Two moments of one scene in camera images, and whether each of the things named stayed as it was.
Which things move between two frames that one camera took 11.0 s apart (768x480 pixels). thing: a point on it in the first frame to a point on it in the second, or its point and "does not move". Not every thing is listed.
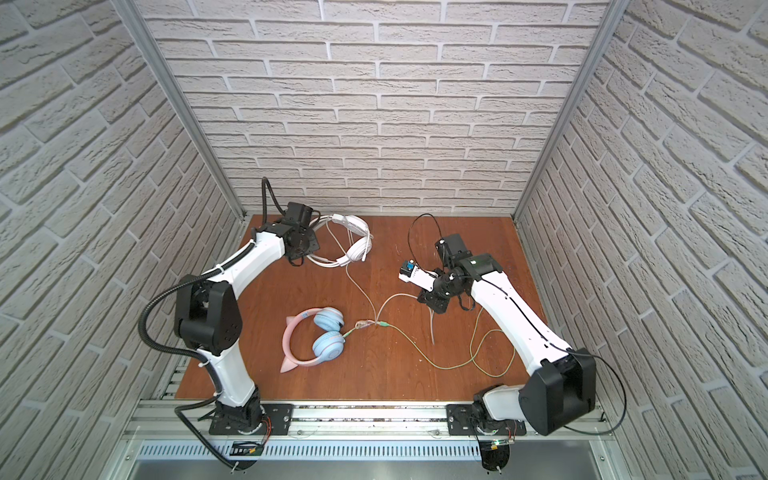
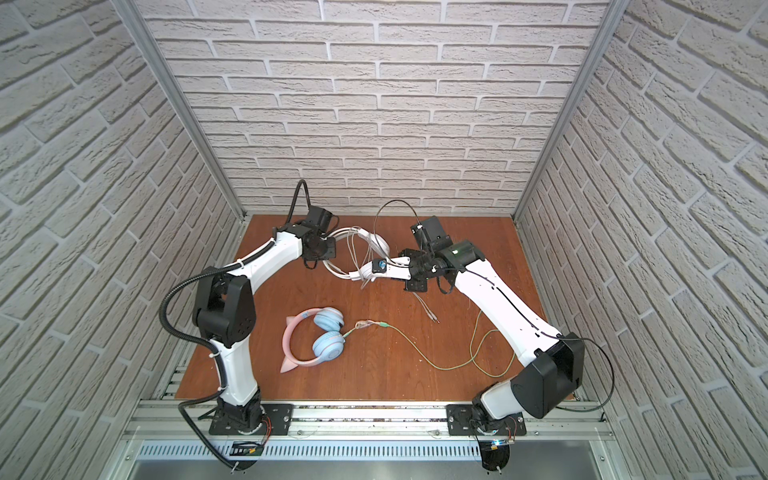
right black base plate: [469, 420] does not move
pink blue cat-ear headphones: [328, 346] does not move
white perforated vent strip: [317, 451] does not move
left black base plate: [277, 419] does not move
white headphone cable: [375, 315] to [351, 244]
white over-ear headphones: [360, 249] to [365, 272]
